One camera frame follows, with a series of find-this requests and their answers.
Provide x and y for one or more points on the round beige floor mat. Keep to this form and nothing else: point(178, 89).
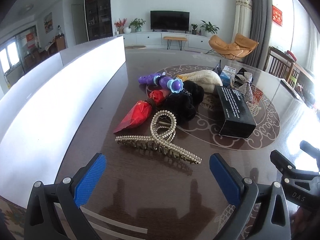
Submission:
point(135, 47)

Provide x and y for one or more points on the red faceted hair bow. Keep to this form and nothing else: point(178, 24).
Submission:
point(139, 113)

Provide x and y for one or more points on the red window decoration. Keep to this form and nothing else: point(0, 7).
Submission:
point(277, 16)

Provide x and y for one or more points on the round white vase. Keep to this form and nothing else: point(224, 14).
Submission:
point(127, 30)

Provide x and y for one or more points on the green plant white pot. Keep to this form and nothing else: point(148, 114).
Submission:
point(137, 24)

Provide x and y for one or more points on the large green potted plant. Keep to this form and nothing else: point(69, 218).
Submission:
point(209, 28)

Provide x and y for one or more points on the dark glass display cabinet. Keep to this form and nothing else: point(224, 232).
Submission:
point(98, 19)

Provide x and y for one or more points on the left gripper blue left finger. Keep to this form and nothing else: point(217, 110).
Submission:
point(42, 220)

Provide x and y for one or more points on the white cardboard storage box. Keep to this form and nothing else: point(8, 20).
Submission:
point(42, 111)

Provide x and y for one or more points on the clear black glasses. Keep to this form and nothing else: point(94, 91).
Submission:
point(218, 68)

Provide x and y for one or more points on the grey curtain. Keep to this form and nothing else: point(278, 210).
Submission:
point(260, 32)

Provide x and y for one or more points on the purple blue flower toy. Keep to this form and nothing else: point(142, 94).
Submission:
point(175, 85)

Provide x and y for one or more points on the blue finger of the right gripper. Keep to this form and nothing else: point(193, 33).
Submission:
point(289, 171)
point(310, 150)

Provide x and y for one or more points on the blue white carton box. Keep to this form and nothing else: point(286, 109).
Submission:
point(226, 74)

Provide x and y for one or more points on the framed wall painting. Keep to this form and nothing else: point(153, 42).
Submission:
point(48, 23)

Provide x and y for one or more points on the pearl gold hair claw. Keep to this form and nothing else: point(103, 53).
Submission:
point(163, 130)

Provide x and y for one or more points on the dark wooden chair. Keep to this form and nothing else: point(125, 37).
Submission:
point(282, 66)

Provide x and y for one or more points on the white standing air conditioner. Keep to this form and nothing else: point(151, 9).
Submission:
point(243, 18)

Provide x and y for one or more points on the small dark potted plant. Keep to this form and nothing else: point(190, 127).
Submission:
point(194, 28)

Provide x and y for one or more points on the wooden side cabinet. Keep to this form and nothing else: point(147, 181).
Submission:
point(60, 42)

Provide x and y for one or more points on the orange lounge chair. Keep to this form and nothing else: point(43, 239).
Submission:
point(240, 48)

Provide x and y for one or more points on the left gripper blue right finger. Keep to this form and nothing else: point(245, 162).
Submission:
point(272, 220)

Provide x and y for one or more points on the black rectangular box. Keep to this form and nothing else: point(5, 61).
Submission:
point(233, 116)

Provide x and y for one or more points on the cream knitted pouch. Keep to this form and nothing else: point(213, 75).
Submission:
point(207, 79)

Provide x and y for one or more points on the black flat television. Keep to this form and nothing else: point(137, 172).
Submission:
point(169, 20)

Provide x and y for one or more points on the red flower vase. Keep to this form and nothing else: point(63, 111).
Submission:
point(119, 24)

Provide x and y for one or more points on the white tv cabinet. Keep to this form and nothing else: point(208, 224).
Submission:
point(152, 39)

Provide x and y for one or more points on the small wooden bench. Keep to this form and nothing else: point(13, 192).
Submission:
point(181, 41)

